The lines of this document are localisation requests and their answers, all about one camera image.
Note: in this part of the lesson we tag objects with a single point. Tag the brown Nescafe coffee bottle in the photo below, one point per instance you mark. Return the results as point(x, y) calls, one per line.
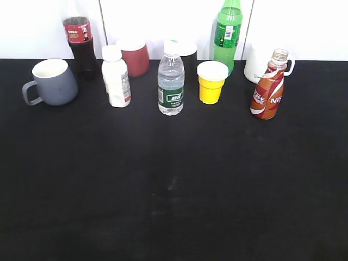
point(269, 90)

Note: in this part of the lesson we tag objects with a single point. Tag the grey ceramic mug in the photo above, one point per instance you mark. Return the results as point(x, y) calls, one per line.
point(54, 82)

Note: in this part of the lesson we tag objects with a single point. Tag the yellow paper cup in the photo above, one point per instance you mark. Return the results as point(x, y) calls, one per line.
point(211, 78)

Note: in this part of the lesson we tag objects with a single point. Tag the green sprite bottle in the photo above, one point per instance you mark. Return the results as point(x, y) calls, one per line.
point(226, 38)

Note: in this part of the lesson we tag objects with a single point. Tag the clear water bottle green label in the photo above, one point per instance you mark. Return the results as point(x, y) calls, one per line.
point(171, 77)

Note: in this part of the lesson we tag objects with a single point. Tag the black ceramic mug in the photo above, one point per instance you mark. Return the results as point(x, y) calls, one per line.
point(188, 54)

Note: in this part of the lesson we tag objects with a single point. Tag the white milk bottle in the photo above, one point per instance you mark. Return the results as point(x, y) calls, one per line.
point(115, 76)

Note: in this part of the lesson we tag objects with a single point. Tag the dark red ceramic mug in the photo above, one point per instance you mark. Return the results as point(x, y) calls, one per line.
point(135, 54)

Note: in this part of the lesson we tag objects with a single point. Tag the white ceramic mug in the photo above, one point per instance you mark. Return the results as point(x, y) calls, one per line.
point(257, 61)

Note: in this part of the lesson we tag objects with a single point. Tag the cola bottle red label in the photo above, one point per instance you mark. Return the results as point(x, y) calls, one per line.
point(81, 42)

